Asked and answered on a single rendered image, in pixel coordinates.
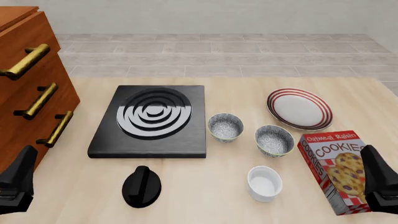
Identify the red oatmeal raisin cookie box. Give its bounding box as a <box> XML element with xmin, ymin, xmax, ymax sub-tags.
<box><xmin>297</xmin><ymin>129</ymin><xmax>374</xmax><ymax>216</ymax></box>

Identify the round black stove knob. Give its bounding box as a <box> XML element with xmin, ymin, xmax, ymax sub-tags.
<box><xmin>121</xmin><ymin>165</ymin><xmax>162</xmax><ymax>209</ymax></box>

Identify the large wooden cabinet drawer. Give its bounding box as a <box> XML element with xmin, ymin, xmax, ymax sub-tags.
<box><xmin>0</xmin><ymin>11</ymin><xmax>62</xmax><ymax>110</ymax></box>

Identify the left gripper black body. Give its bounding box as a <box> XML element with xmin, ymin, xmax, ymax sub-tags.
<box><xmin>0</xmin><ymin>186</ymin><xmax>34</xmax><ymax>215</ymax></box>

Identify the small white ramekin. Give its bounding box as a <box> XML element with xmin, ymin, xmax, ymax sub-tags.
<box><xmin>247</xmin><ymin>165</ymin><xmax>283</xmax><ymax>203</ymax></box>

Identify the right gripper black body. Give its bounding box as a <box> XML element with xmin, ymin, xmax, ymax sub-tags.
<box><xmin>365</xmin><ymin>191</ymin><xmax>398</xmax><ymax>213</ymax></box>

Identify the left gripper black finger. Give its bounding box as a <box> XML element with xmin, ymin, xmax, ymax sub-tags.
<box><xmin>0</xmin><ymin>144</ymin><xmax>39</xmax><ymax>195</ymax></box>

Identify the wooden cabinet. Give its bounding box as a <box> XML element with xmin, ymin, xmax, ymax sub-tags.
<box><xmin>0</xmin><ymin>6</ymin><xmax>81</xmax><ymax>174</ymax></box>

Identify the grey patterned bowl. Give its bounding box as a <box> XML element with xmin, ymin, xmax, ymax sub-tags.
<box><xmin>254</xmin><ymin>124</ymin><xmax>295</xmax><ymax>158</ymax></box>
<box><xmin>207</xmin><ymin>112</ymin><xmax>244</xmax><ymax>144</ymax></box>

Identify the flat black stove plate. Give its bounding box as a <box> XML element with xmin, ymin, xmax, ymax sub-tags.
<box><xmin>87</xmin><ymin>85</ymin><xmax>208</xmax><ymax>159</ymax></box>

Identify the long brass drawer handle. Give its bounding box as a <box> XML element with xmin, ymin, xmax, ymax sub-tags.
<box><xmin>0</xmin><ymin>43</ymin><xmax>51</xmax><ymax>82</ymax></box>

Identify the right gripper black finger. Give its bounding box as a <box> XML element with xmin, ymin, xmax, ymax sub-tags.
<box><xmin>360</xmin><ymin>144</ymin><xmax>398</xmax><ymax>197</ymax></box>

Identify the white plate with red rings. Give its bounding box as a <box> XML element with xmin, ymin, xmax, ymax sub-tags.
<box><xmin>266</xmin><ymin>87</ymin><xmax>333</xmax><ymax>131</ymax></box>

